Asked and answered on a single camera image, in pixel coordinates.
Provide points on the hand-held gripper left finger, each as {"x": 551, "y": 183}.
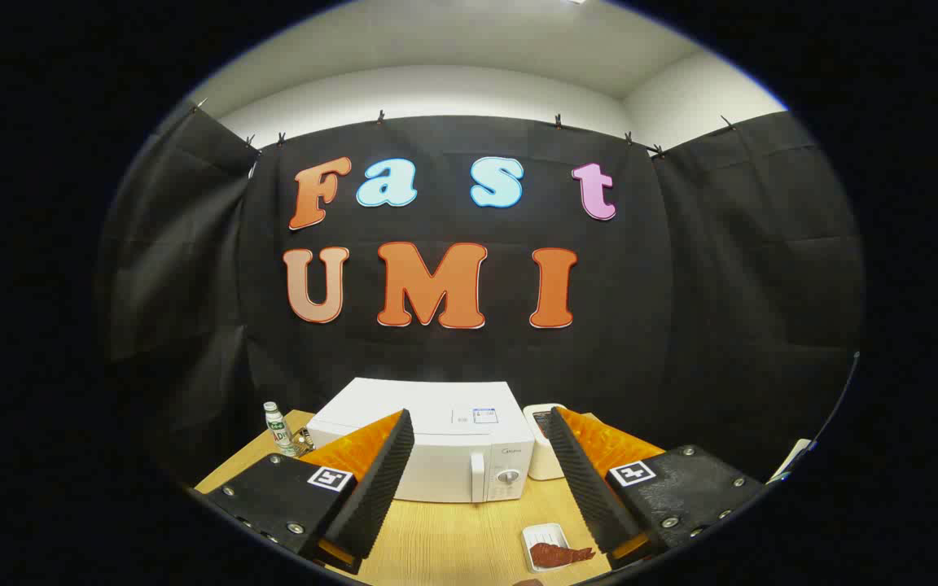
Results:
{"x": 379, "y": 480}

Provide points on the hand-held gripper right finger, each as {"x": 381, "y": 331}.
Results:
{"x": 587, "y": 480}

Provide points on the red meat slice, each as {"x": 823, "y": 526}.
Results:
{"x": 554, "y": 555}

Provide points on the white microwave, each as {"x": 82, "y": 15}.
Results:
{"x": 436, "y": 407}

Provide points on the white box appliance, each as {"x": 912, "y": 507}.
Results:
{"x": 541, "y": 464}

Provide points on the small white rectangular dish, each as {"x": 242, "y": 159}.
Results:
{"x": 541, "y": 533}

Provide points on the small green label bottle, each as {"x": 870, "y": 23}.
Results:
{"x": 278, "y": 427}

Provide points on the white flat board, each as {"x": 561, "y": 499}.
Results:
{"x": 793, "y": 457}

